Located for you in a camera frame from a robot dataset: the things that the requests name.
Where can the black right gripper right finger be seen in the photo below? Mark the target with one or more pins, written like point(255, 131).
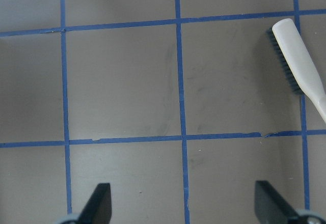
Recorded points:
point(270, 207)

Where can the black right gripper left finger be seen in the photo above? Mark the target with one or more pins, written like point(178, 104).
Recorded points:
point(98, 209)

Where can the beige hand brush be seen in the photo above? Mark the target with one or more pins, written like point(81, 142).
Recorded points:
point(297, 64)

